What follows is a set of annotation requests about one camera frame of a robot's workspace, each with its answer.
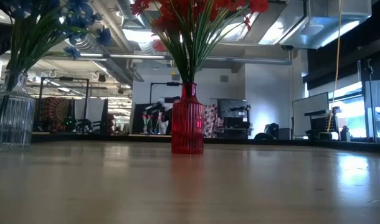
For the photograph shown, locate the red artificial flower bunch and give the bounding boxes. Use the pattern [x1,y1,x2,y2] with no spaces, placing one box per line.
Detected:
[189,0,271,85]
[129,0,216,85]

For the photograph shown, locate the red ribbed glass vase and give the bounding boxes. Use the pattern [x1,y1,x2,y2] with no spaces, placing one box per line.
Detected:
[171,82,205,155]

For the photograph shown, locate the person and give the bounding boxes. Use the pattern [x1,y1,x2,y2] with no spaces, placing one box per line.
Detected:
[158,95,182,136]

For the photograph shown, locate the patterned cloth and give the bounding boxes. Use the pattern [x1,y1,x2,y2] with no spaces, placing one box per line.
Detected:
[203,103,224,139]

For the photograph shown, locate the black monitor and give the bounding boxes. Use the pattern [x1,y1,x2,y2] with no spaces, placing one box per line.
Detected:
[217,98,250,119]

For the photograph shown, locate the grey ceiling pipe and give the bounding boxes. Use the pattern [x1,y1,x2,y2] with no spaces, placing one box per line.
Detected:
[79,52,293,66]

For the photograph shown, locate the black bag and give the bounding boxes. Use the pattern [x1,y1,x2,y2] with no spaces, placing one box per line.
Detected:
[254,122,280,141]

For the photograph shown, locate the whiteboard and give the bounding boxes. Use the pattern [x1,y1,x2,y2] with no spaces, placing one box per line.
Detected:
[292,91,330,138]

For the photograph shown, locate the desk with equipment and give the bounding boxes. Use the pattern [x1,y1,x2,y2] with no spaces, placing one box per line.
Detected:
[304,106,343,141]

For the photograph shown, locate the mandala tapestry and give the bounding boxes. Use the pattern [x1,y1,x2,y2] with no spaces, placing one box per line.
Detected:
[36,96,74,132]

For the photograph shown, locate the dark bottle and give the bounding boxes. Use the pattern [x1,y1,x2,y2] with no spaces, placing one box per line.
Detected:
[340,125,352,142]

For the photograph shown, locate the black upright pole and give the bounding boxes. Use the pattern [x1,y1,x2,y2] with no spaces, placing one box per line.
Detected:
[358,58,378,144]

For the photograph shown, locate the black gantry frame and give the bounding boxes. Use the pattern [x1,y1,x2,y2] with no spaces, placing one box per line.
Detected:
[149,81,182,105]
[38,76,90,134]

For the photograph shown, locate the silver spiral ventilation duct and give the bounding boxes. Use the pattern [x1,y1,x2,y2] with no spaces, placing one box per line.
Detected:
[70,32,138,85]

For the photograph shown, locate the silver rectangular ventilation duct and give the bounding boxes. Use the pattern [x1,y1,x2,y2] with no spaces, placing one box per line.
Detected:
[258,0,373,50]

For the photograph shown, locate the yellow hanging cable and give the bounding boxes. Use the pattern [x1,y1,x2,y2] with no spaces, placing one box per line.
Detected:
[326,0,344,133]

